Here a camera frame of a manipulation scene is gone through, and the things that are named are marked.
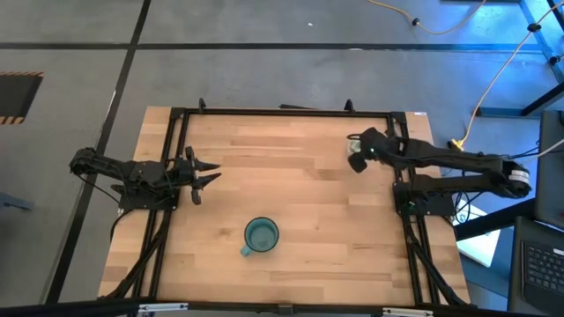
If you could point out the black diagonal desk bar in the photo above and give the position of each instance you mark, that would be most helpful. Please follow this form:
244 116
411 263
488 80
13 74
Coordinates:
493 222

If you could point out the silver mount bracket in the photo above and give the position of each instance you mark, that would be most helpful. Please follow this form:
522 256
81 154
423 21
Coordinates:
407 312
163 307

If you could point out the black aluminium table frame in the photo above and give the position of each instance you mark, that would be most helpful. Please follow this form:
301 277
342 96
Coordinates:
286 112

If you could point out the grey floor object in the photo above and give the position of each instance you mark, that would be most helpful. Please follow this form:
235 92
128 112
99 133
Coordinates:
13 203

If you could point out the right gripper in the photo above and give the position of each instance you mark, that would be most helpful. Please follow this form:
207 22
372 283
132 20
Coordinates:
372 145

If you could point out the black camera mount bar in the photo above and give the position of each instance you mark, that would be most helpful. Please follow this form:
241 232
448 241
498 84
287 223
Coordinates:
66 308

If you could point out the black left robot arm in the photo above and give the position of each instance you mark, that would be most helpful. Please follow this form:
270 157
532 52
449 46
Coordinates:
132 171

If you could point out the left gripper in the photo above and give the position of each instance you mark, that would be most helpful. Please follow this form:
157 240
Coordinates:
183 174

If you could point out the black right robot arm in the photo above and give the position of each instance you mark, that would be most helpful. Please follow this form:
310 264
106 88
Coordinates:
449 156

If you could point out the white box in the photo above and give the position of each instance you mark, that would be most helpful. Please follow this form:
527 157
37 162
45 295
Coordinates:
480 251

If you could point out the black laptop keyboard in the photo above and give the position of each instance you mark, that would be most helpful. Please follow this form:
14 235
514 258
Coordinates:
544 268

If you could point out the teal speckled ceramic mug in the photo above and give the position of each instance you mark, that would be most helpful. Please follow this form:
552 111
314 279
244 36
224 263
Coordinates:
261 235

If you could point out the black hazard striped floor hatch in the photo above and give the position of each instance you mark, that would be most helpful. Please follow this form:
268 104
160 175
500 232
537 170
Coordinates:
17 94

